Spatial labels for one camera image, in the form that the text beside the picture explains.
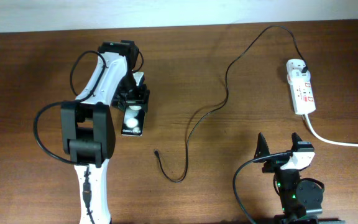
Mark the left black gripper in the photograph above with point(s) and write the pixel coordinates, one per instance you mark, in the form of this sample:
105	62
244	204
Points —
141	96

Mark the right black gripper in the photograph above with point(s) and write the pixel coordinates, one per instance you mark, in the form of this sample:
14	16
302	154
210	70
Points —
261	148

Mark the black Galaxy smartphone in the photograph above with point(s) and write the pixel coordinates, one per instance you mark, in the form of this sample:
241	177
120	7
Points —
133	121

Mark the white power strip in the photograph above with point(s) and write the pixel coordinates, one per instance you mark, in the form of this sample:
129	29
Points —
302	95

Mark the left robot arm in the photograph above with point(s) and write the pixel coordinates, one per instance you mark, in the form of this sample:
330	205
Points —
88	132

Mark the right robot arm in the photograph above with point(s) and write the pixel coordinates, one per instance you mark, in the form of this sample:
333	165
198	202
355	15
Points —
301	198

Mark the white USB charger adapter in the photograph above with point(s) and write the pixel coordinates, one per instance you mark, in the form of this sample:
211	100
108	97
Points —
296	68

